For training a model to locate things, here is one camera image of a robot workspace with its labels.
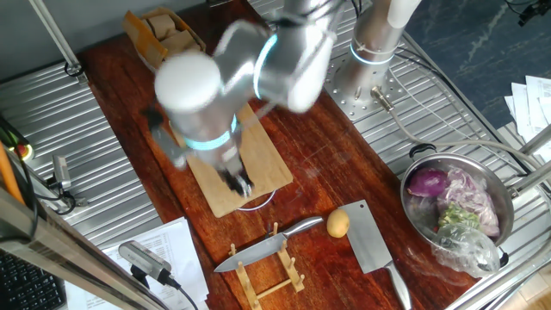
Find grey hose with connector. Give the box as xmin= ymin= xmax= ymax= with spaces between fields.
xmin=369 ymin=85 xmax=551 ymax=167

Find loose white paper sheets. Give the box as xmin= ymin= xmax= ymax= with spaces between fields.
xmin=503 ymin=75 xmax=551 ymax=163

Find bag of chopped purple cabbage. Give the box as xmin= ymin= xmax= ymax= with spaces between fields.
xmin=437 ymin=166 xmax=501 ymax=238

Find metal camera mount clamp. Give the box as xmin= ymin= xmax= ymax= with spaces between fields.
xmin=36 ymin=176 xmax=90 ymax=216

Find purple onion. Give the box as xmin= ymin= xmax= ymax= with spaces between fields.
xmin=406 ymin=167 xmax=449 ymax=198

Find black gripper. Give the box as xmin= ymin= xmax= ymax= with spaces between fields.
xmin=214 ymin=161 xmax=256 ymax=199

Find clear bag with greens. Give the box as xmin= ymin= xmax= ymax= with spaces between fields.
xmin=431 ymin=202 xmax=503 ymax=279

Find open cardboard box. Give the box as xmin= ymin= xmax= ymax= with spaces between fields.
xmin=121 ymin=6 xmax=207 ymax=72

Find steel cleaver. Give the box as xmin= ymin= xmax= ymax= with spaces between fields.
xmin=337 ymin=199 xmax=413 ymax=310

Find steel chef knife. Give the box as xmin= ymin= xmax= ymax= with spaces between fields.
xmin=214 ymin=215 xmax=324 ymax=274

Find steel cooking pot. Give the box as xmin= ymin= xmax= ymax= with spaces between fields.
xmin=399 ymin=143 xmax=517 ymax=269

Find red emergency stop button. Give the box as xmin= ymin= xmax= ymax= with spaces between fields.
xmin=8 ymin=141 xmax=35 ymax=163

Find silver camera with black cable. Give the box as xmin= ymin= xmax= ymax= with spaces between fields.
xmin=118 ymin=239 xmax=200 ymax=310

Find small yellow potato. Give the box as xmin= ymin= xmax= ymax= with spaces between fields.
xmin=325 ymin=208 xmax=350 ymax=239

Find bamboo cutting board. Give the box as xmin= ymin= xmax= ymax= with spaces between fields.
xmin=170 ymin=102 xmax=294 ymax=219

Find aluminium frame bar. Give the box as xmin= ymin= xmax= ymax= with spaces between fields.
xmin=0 ymin=189 xmax=171 ymax=310

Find printed white paper stack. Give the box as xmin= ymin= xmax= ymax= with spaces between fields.
xmin=64 ymin=216 xmax=210 ymax=310

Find wooden knife rack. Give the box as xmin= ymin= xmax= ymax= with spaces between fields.
xmin=227 ymin=221 xmax=306 ymax=310

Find grey exterior camera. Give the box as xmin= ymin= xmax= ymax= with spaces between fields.
xmin=51 ymin=154 xmax=72 ymax=190

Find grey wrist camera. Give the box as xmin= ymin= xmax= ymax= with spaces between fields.
xmin=144 ymin=109 xmax=189 ymax=171

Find aluminium frame post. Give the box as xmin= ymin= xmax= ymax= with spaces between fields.
xmin=28 ymin=0 xmax=88 ymax=84

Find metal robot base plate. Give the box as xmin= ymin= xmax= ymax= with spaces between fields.
xmin=322 ymin=51 xmax=431 ymax=122

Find black keyboard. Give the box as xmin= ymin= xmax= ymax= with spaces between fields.
xmin=0 ymin=249 xmax=68 ymax=310

